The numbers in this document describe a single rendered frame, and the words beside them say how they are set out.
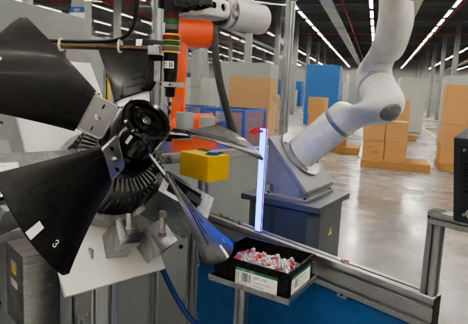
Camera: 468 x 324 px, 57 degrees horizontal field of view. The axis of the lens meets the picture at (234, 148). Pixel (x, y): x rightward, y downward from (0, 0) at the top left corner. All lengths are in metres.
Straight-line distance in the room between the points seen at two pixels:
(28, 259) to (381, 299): 0.91
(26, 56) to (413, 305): 1.03
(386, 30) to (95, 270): 1.01
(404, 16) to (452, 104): 7.64
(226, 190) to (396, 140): 6.47
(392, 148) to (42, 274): 7.62
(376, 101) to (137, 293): 1.32
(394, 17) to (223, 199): 1.29
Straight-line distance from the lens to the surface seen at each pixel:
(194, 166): 1.54
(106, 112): 1.04
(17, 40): 1.06
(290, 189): 1.53
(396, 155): 8.52
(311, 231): 1.52
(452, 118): 8.95
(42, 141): 1.23
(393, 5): 1.36
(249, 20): 1.23
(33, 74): 1.04
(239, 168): 2.28
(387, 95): 1.41
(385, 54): 1.39
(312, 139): 1.54
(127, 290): 2.05
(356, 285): 1.21
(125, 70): 1.20
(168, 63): 1.08
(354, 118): 1.48
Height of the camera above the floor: 1.30
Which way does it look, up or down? 8 degrees down
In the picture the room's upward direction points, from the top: 3 degrees clockwise
